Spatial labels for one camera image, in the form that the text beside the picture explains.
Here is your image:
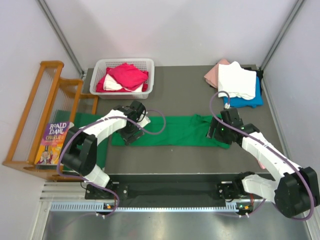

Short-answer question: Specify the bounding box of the green t shirt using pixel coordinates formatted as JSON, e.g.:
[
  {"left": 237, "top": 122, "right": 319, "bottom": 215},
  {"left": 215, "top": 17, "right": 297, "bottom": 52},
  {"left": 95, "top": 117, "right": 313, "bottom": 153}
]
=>
[{"left": 110, "top": 113, "right": 231, "bottom": 150}]

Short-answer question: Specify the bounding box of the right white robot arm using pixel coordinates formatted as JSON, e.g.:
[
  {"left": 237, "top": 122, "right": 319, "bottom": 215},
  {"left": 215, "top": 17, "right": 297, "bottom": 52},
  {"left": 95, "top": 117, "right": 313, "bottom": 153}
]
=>
[{"left": 207, "top": 107, "right": 320, "bottom": 219}]

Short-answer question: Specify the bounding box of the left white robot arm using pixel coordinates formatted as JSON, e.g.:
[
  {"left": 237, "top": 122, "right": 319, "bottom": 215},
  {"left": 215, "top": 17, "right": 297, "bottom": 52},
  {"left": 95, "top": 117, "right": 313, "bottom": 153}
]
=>
[{"left": 59, "top": 100, "right": 150, "bottom": 199}]

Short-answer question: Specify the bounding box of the folded blue t shirt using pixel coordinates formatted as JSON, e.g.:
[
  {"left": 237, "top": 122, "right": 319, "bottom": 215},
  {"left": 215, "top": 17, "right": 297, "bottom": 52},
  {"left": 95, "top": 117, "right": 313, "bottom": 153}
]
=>
[{"left": 229, "top": 76, "right": 264, "bottom": 108}]

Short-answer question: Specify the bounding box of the folded white t shirt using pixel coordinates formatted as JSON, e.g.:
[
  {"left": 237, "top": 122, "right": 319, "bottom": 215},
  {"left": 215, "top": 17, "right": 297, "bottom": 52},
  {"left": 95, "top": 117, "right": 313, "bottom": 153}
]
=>
[{"left": 217, "top": 61, "right": 257, "bottom": 100}]

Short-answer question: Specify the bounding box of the white shirt in basket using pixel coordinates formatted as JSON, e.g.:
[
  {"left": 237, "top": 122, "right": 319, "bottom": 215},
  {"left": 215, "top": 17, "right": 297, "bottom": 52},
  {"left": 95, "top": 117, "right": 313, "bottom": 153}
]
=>
[{"left": 102, "top": 74, "right": 144, "bottom": 93}]

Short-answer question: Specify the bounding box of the folded pink t shirt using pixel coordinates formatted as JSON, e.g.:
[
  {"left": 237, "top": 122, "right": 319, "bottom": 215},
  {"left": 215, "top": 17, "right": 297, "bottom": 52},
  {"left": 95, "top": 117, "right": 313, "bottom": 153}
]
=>
[{"left": 204, "top": 58, "right": 230, "bottom": 89}]

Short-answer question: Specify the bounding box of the crimson red t shirt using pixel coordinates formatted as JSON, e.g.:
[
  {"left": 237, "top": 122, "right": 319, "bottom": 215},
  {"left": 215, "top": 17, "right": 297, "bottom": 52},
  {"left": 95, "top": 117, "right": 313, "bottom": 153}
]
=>
[{"left": 96, "top": 63, "right": 149, "bottom": 93}]

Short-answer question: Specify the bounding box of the pink marker pen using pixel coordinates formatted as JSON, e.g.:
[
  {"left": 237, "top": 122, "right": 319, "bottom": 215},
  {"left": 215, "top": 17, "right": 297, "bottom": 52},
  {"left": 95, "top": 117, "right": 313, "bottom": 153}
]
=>
[{"left": 258, "top": 162, "right": 266, "bottom": 169}]

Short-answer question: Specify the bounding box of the white plastic laundry basket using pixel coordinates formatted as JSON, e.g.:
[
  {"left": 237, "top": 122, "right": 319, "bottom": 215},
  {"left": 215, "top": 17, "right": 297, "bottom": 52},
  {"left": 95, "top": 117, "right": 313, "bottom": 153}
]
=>
[{"left": 90, "top": 58, "right": 155, "bottom": 100}]

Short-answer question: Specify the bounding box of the green folding board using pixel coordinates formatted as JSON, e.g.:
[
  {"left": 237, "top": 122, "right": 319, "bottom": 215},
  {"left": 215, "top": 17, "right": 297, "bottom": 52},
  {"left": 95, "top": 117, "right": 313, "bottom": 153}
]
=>
[{"left": 52, "top": 110, "right": 109, "bottom": 176}]

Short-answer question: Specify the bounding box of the Roald Dahl book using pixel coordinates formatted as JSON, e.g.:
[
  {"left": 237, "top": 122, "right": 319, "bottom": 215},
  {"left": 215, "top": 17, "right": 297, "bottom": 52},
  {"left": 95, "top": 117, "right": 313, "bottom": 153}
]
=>
[{"left": 34, "top": 121, "right": 74, "bottom": 166}]

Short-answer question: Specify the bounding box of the wooden book rack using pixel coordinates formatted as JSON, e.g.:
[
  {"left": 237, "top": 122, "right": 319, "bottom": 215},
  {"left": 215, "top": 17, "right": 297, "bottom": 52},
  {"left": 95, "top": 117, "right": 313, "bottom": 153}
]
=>
[{"left": 2, "top": 60, "right": 99, "bottom": 182}]

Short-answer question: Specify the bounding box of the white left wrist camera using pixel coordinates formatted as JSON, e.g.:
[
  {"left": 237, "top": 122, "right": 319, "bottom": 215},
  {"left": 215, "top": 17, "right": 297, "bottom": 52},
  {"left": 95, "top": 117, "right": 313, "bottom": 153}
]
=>
[{"left": 137, "top": 115, "right": 151, "bottom": 129}]

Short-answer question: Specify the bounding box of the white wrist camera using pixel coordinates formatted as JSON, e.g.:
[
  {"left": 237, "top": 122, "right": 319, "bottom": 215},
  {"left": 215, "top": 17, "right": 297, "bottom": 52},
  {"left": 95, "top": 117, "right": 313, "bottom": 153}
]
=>
[
  {"left": 223, "top": 102, "right": 232, "bottom": 110},
  {"left": 137, "top": 115, "right": 151, "bottom": 129}
]

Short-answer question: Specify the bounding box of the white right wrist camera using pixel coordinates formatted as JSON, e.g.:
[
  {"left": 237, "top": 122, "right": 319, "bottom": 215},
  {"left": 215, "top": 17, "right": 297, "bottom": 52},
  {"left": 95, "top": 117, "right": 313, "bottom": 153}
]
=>
[{"left": 223, "top": 102, "right": 232, "bottom": 110}]

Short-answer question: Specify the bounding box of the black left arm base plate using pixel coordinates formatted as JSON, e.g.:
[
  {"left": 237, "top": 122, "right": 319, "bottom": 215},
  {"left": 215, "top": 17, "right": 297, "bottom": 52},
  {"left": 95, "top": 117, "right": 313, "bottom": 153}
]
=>
[{"left": 84, "top": 182, "right": 129, "bottom": 200}]

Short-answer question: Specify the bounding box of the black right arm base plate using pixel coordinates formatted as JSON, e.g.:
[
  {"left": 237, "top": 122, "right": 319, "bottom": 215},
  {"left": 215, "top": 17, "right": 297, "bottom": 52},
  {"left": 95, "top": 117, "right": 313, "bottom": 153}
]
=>
[{"left": 216, "top": 182, "right": 250, "bottom": 200}]

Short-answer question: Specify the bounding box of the grey slotted cable duct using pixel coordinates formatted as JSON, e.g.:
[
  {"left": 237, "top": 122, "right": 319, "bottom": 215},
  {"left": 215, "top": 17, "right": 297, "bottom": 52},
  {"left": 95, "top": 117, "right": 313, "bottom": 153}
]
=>
[{"left": 50, "top": 202, "right": 253, "bottom": 213}]

